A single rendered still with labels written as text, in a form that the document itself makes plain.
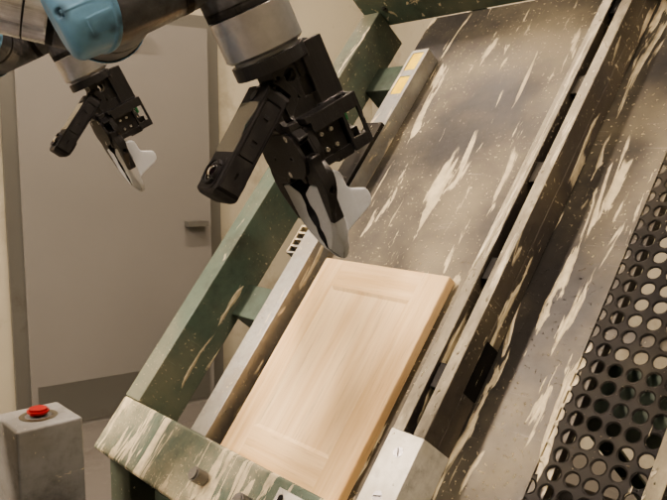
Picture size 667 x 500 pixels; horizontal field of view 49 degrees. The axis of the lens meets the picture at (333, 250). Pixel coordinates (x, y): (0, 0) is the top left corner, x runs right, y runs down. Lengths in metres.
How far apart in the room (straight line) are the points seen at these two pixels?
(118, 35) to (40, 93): 3.32
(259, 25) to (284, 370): 0.82
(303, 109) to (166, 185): 3.45
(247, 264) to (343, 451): 0.62
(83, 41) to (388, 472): 0.69
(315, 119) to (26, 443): 0.94
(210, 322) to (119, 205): 2.47
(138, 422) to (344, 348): 0.48
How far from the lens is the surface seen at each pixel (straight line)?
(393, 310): 1.28
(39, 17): 0.77
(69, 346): 4.09
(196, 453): 1.38
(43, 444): 1.47
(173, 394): 1.63
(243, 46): 0.67
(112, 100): 1.34
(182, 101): 4.19
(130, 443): 1.54
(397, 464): 1.06
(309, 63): 0.71
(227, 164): 0.67
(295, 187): 0.73
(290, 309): 1.45
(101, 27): 0.65
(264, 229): 1.69
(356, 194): 0.73
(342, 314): 1.35
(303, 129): 0.69
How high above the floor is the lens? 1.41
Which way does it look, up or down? 7 degrees down
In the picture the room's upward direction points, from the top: straight up
